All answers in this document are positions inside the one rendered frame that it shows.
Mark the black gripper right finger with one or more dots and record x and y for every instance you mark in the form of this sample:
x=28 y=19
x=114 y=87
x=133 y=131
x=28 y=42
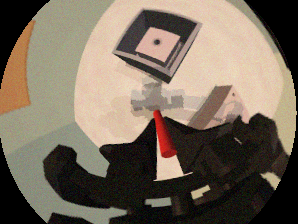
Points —
x=189 y=141

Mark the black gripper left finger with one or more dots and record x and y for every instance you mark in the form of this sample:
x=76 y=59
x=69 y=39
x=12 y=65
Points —
x=141 y=150

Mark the red peg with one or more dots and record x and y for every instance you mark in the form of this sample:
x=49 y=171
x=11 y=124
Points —
x=164 y=138

